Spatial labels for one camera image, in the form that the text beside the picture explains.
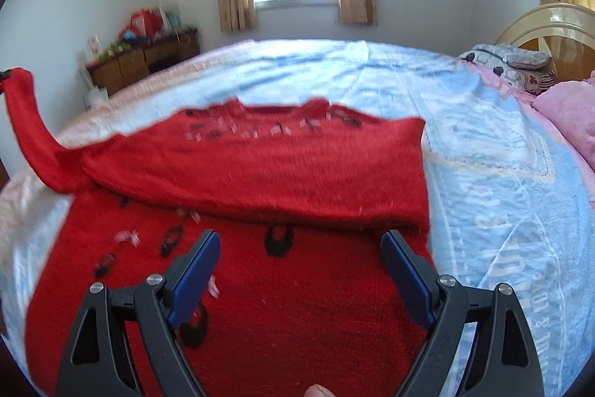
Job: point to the grey patterned pillow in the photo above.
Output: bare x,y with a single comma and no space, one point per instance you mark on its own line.
511,55

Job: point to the person's right hand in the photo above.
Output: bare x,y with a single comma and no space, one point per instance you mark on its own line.
317,391

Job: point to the brown wooden dresser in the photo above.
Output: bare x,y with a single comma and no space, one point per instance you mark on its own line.
139,60

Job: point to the red bag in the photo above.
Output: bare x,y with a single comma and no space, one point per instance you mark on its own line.
142,24

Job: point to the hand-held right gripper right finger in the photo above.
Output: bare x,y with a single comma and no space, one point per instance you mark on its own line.
409,280

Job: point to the maroon patterned pillow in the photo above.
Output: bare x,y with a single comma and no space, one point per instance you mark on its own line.
539,83

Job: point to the red knitted sweater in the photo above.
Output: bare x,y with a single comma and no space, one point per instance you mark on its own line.
279,173

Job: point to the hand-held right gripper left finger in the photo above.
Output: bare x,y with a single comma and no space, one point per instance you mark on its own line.
195,280

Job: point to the bed with blue sheet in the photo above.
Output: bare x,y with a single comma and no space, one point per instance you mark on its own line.
488,201

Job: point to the pink pillow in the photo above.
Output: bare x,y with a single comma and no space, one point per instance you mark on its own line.
571,108

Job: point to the cream curved bed headboard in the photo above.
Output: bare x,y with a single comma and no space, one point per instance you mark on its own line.
548,22

